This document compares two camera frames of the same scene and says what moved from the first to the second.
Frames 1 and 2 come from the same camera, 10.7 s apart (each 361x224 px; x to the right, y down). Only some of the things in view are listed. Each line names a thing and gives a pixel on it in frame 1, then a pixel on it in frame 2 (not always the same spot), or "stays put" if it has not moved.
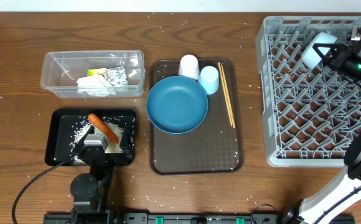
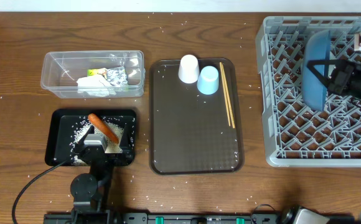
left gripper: (128, 150) stays put
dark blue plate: (177, 104) -> (318, 47)
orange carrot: (104, 129) stays put
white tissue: (95, 85) stays put
